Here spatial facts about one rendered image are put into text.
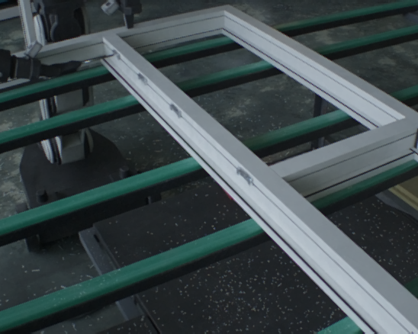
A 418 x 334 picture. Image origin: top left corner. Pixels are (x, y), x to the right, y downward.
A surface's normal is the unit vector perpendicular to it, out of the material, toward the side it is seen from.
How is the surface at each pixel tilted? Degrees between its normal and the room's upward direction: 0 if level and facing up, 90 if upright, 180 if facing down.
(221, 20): 90
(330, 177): 90
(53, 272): 0
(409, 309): 0
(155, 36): 90
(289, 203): 0
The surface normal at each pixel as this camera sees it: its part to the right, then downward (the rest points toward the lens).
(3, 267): -0.01, -0.83
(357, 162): 0.50, 0.48
